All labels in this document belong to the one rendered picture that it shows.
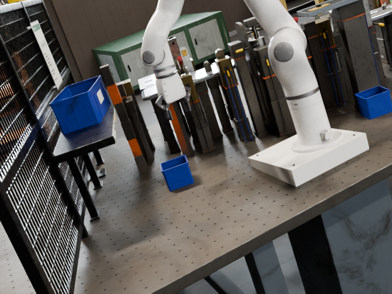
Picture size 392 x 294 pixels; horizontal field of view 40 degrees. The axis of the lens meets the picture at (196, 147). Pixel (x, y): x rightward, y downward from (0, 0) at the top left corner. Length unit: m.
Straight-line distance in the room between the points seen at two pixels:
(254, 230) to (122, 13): 7.80
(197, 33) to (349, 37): 5.72
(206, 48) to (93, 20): 2.13
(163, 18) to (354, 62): 0.82
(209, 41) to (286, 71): 6.13
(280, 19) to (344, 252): 0.85
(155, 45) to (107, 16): 7.27
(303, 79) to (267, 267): 0.64
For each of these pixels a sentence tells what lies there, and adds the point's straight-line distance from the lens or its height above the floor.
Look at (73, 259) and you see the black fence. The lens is 1.76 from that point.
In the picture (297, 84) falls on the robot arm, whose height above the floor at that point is 0.99.
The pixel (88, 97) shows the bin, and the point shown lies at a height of 1.14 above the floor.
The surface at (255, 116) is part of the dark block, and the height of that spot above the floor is 0.80.
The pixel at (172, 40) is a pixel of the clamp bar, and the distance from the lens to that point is 2.30.
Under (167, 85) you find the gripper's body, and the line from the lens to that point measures 2.03.
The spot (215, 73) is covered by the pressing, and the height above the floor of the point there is 1.00.
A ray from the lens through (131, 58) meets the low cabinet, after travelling 7.56.
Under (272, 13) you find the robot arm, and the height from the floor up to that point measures 1.24.
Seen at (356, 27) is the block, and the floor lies 1.04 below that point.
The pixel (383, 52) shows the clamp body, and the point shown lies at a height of 0.76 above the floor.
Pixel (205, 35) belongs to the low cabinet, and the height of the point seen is 0.42.
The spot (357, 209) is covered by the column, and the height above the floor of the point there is 0.52.
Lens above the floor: 1.49
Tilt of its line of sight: 18 degrees down
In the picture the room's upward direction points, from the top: 19 degrees counter-clockwise
